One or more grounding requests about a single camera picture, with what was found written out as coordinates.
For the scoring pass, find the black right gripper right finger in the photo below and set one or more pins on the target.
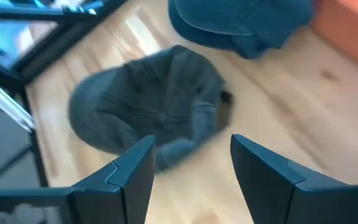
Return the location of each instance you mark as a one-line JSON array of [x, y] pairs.
[[275, 193]]

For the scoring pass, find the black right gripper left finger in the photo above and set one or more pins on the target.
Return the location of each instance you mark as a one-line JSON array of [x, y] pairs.
[[120, 193]]

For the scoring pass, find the grey cap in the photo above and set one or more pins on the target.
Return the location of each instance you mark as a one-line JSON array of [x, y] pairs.
[[154, 93]]

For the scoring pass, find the navy blue cap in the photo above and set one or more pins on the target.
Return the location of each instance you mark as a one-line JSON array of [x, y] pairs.
[[228, 18]]

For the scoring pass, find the grey side stand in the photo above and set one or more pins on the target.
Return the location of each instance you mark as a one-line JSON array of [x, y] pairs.
[[8, 104]]

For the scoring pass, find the orange plastic bin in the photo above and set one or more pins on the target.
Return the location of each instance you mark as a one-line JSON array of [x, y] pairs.
[[353, 28]]

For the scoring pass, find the black metal frame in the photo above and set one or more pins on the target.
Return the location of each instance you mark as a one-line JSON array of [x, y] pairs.
[[37, 149]]

